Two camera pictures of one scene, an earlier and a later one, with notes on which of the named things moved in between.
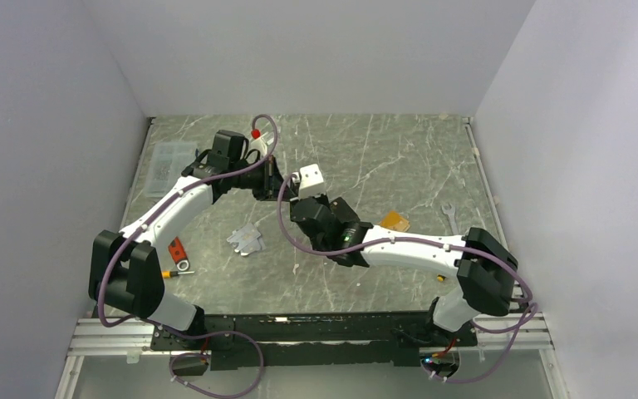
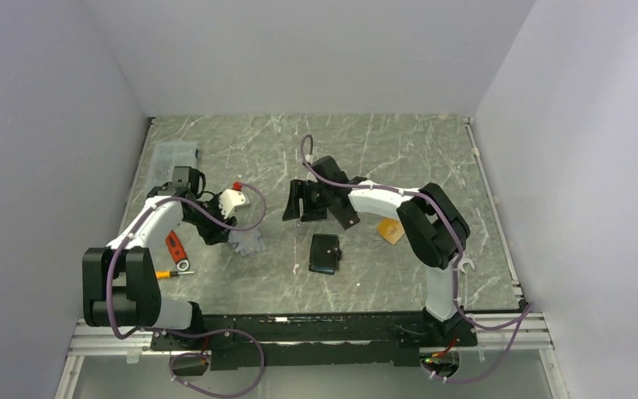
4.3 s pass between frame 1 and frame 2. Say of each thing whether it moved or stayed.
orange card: stayed
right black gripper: moved
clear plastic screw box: stayed
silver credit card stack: stayed
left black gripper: moved
